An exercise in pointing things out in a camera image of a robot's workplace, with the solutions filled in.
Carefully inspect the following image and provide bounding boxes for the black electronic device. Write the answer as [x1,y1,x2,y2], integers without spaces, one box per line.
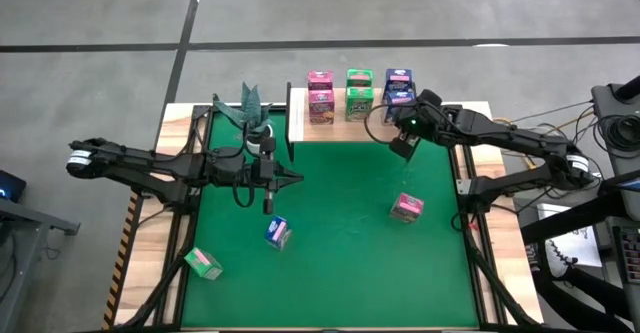
[0,169,27,203]

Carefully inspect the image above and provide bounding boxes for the grey metal stand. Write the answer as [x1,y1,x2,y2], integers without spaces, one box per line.
[592,75,640,179]

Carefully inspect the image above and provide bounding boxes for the coiled black cable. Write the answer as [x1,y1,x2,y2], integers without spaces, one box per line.
[597,114,640,154]

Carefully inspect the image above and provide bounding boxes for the grey metal desk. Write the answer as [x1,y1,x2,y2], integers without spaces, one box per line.
[0,197,81,333]

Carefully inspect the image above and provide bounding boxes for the black flat bar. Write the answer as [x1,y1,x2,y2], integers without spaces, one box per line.
[519,170,640,247]

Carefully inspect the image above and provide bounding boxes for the Frosted Flakes cereal box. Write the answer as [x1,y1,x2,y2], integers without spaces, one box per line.
[263,215,294,252]
[383,67,415,93]
[382,90,417,126]

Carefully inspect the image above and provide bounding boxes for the green table mat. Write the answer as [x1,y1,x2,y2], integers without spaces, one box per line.
[180,110,480,329]

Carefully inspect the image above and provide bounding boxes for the green plant white pot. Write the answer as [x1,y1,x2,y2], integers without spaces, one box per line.
[212,81,277,157]

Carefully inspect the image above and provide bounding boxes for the Raisin Bran cereal box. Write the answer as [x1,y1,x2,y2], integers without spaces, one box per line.
[307,70,335,92]
[308,89,336,126]
[389,191,426,224]

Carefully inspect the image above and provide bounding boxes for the Apple Jacks cereal box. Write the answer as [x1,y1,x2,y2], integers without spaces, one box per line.
[346,67,375,89]
[183,246,225,281]
[344,86,375,123]

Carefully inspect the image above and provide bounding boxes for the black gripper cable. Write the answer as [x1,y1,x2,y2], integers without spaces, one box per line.
[363,102,401,147]
[231,170,257,210]

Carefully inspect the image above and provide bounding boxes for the white paper sheet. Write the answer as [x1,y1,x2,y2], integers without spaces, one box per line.
[536,202,604,269]

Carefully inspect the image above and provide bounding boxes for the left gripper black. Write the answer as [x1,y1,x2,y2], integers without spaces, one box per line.
[247,136,305,216]

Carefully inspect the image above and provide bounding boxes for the black keyboard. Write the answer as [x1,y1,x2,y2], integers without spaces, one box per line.
[612,225,640,285]

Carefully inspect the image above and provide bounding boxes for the yellow black hazard tape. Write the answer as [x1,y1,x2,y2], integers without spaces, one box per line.
[102,192,140,330]

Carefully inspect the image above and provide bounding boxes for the person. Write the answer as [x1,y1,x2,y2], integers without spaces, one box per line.
[528,240,640,333]

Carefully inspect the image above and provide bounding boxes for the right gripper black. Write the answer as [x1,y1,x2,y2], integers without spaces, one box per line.
[388,88,454,163]

